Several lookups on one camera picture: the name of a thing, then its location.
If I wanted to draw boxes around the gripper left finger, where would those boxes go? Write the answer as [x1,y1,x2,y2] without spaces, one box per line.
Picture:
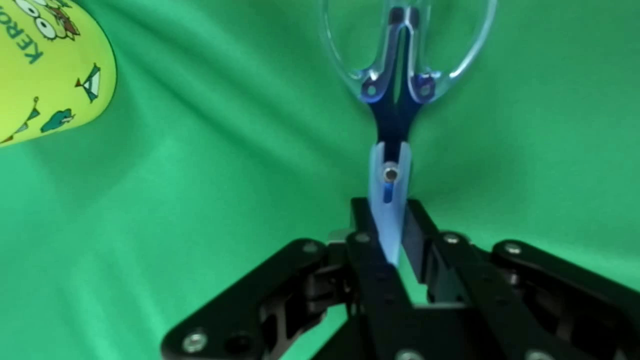
[160,197,414,360]

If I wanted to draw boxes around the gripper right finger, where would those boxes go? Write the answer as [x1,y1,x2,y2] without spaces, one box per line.
[401,198,640,360]

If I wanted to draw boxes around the blue scissors with clear handles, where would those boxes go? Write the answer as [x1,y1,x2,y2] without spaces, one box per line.
[320,0,498,267]

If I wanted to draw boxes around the yellow printed cup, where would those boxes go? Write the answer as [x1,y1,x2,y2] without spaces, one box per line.
[0,0,118,147]

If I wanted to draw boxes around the green cloth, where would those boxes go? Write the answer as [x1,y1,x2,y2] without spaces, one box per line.
[0,0,640,360]

